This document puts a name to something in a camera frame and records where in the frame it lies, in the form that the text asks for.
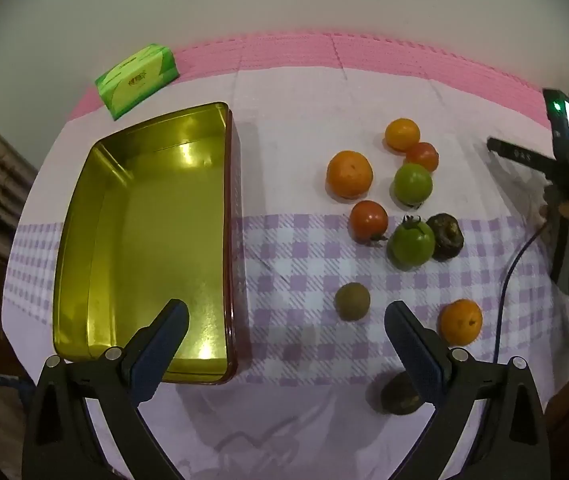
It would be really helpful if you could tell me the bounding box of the pink and purple checked cloth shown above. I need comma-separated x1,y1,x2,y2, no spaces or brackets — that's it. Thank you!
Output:
2,32,569,480

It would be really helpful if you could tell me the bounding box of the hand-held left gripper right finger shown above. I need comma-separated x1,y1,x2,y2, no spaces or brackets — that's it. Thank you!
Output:
384,300,550,480

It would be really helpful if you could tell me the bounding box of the brown kiwi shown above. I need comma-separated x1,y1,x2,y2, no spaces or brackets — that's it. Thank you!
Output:
334,282,371,322

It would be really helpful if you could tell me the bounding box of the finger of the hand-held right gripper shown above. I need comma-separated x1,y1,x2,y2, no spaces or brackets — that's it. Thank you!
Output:
487,136,560,177

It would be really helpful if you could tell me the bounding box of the large orange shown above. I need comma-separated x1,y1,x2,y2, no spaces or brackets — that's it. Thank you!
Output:
326,150,374,200

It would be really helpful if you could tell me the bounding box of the dark blue cable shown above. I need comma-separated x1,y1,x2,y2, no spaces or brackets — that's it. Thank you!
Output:
491,220,550,363

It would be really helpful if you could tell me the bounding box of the gold and maroon tin box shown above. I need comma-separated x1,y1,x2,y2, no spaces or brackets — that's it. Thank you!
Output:
53,101,242,386

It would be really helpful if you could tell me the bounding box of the dark mangosteen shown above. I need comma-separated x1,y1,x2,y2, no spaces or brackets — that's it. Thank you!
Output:
425,213,465,262

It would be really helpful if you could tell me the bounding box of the small red tomato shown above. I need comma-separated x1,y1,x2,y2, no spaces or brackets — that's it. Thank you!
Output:
404,142,440,173

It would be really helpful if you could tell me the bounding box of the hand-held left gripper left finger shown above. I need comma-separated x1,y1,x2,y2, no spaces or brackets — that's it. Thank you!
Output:
22,298,190,480

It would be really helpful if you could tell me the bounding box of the dark brown round fruit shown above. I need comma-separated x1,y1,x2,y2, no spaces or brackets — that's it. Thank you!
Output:
380,371,435,416

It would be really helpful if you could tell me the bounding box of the green tissue pack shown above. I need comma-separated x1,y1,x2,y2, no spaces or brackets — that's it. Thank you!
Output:
95,43,180,122

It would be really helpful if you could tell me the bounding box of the green tomato with stem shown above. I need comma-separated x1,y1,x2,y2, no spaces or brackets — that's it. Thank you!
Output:
387,215,436,271

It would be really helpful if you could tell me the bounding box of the small orange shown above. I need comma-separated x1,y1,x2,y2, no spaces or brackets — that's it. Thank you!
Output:
384,118,421,152

